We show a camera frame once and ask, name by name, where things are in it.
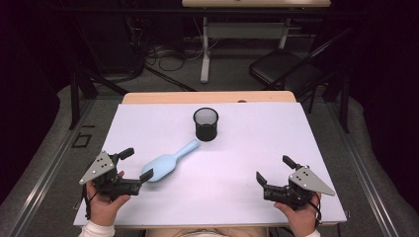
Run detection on hand-held gripper black cable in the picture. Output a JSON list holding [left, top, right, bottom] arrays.
[[305, 197, 323, 226], [80, 184, 100, 221]]

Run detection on grey metal floor rail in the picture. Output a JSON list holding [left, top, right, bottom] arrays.
[[6, 98, 97, 237], [324, 102, 401, 237]]

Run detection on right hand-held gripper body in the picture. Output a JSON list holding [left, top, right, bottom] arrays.
[[262, 165, 337, 211]]

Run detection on black mesh pen cup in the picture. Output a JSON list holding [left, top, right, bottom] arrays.
[[192, 107, 220, 143]]

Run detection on person's right hand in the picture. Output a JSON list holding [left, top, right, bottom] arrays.
[[274, 192, 322, 237]]

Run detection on person's beige trousers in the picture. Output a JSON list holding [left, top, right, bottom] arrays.
[[144, 226, 270, 237]]

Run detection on tangle of thin floor cables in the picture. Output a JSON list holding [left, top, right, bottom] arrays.
[[144, 42, 206, 72]]

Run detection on white table mat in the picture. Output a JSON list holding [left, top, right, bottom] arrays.
[[72, 101, 348, 228]]

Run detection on beige desk with white legs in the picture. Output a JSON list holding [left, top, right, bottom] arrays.
[[181, 0, 332, 84]]

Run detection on light blue hairbrush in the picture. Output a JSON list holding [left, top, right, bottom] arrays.
[[140, 138, 202, 184]]

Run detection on black metal crossbar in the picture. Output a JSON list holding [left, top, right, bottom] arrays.
[[48, 7, 364, 17]]

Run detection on thick black floor cable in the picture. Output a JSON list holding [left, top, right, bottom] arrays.
[[143, 64, 198, 93]]

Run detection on black metal stand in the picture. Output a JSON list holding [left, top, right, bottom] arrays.
[[67, 70, 131, 131], [307, 73, 351, 134]]

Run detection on left hand-held gripper black cable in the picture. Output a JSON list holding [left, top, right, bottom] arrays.
[[80, 184, 100, 221]]

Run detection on right hand-held gripper black cable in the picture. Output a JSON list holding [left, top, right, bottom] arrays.
[[305, 197, 323, 226]]

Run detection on person's left hand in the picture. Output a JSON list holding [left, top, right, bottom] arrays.
[[86, 170, 132, 228]]

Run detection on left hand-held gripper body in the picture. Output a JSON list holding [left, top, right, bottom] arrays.
[[78, 150, 143, 202]]

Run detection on black folding chair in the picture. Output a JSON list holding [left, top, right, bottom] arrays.
[[248, 28, 354, 100]]

